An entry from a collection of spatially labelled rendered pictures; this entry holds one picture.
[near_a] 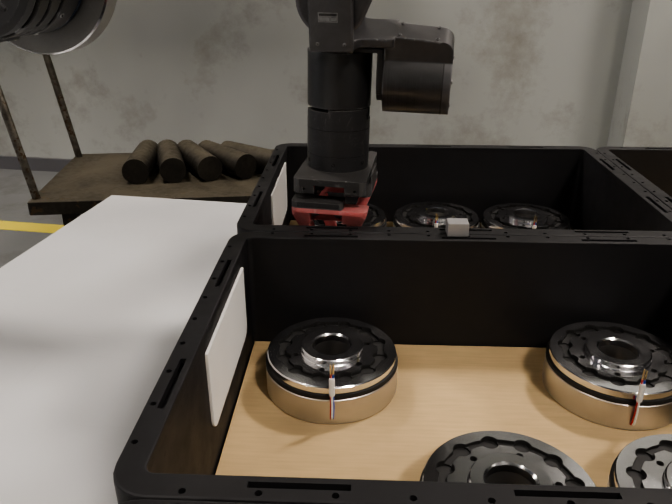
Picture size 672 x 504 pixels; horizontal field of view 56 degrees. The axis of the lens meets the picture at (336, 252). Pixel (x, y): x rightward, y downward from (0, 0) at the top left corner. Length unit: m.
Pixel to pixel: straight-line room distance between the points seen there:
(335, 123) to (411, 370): 0.22
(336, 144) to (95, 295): 0.53
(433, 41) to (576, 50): 2.95
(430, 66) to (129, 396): 0.48
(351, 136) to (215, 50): 3.10
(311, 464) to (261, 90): 3.24
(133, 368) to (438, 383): 0.41
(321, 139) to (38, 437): 0.42
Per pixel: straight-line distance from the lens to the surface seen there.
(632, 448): 0.45
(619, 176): 0.75
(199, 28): 3.67
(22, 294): 1.04
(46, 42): 0.94
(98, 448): 0.70
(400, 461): 0.45
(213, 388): 0.42
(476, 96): 3.46
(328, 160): 0.57
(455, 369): 0.55
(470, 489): 0.30
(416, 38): 0.55
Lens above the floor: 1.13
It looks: 24 degrees down
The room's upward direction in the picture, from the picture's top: straight up
